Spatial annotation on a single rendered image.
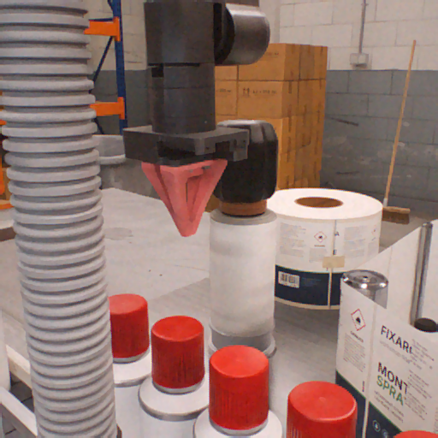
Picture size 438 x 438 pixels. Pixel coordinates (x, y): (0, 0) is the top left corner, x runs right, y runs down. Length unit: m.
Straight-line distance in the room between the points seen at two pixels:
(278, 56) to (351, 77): 1.46
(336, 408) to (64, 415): 0.12
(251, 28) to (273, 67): 3.24
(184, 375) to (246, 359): 0.05
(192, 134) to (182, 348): 0.19
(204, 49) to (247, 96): 3.39
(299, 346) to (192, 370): 0.41
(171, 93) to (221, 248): 0.24
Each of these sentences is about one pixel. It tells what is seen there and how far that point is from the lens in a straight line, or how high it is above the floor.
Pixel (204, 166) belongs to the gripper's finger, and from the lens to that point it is 0.46.
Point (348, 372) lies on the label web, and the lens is 0.48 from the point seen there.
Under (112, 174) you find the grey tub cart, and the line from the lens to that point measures 2.76.
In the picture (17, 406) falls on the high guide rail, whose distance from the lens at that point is 0.50.
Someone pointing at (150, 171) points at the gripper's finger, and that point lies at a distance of 0.46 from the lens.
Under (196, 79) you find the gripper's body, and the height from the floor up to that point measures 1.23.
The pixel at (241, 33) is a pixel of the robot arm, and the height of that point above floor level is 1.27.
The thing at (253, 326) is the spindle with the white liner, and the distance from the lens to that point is 0.66.
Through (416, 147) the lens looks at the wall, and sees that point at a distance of 4.89.
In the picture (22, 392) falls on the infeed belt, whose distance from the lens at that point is 0.67.
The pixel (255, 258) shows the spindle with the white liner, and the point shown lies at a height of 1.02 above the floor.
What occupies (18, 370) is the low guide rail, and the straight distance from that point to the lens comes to 0.66.
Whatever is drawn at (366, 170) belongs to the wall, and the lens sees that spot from 5.06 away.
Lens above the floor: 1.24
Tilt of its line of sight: 17 degrees down
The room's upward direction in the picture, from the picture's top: straight up
